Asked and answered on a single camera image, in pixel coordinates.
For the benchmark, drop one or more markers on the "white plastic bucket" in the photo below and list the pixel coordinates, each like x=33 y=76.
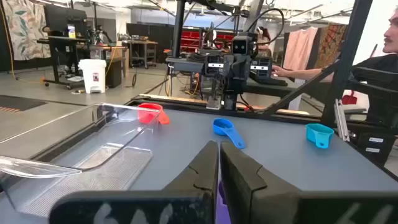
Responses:
x=92 y=74

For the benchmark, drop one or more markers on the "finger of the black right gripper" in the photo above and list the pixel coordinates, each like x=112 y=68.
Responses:
x=214 y=70
x=261 y=73

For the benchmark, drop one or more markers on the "red dustpan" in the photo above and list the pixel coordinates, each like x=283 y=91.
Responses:
x=349 y=99

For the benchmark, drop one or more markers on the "black floor mat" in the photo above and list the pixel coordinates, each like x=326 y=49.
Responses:
x=18 y=102

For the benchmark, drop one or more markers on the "purple measuring cup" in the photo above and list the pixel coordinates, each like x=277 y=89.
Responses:
x=223 y=205

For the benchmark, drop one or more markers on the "black partition wall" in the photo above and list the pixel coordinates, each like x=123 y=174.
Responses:
x=149 y=34

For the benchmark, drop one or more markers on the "cyan measuring cup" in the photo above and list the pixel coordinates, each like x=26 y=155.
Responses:
x=318 y=133

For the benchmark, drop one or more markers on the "red measuring cup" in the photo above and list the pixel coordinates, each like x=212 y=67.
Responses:
x=149 y=113

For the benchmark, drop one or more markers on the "wooden board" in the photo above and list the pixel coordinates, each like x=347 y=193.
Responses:
x=186 y=100

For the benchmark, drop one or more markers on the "black bin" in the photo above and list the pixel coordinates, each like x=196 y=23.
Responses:
x=113 y=73

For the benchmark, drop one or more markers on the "floral wall cloth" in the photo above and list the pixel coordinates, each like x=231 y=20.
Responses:
x=26 y=28

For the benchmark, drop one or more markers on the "black metal rig frame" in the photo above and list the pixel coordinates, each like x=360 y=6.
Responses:
x=348 y=56

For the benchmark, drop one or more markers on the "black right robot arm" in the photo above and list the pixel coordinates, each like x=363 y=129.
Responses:
x=231 y=99

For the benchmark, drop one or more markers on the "silver metal bracket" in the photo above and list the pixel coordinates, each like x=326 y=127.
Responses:
x=341 y=121

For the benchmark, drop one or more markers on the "blue measuring cup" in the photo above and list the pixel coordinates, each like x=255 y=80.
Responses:
x=222 y=127

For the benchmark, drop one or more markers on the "black box with white labels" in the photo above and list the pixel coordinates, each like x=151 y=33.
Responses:
x=376 y=146

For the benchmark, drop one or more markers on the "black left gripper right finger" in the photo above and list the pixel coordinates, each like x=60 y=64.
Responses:
x=264 y=202

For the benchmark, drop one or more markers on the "red storage bin rack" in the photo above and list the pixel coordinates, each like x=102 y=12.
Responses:
x=192 y=39

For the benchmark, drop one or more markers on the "person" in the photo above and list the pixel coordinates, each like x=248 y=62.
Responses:
x=390 y=34
x=263 y=40

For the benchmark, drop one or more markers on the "metal workbench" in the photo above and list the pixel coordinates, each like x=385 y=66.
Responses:
x=143 y=43

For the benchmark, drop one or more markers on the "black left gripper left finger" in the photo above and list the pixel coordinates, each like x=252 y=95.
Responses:
x=186 y=202

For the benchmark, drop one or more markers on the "black monitor cart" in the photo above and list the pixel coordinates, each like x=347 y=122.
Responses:
x=63 y=18

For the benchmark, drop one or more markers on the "clear plastic basket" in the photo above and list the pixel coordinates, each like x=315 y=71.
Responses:
x=118 y=168

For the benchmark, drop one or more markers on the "patterned brown hanging cloth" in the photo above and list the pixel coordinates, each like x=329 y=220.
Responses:
x=331 y=43

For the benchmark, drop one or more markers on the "pink hanging cloth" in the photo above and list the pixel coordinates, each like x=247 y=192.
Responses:
x=298 y=46

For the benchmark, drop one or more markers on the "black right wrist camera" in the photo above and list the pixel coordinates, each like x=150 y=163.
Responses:
x=242 y=46

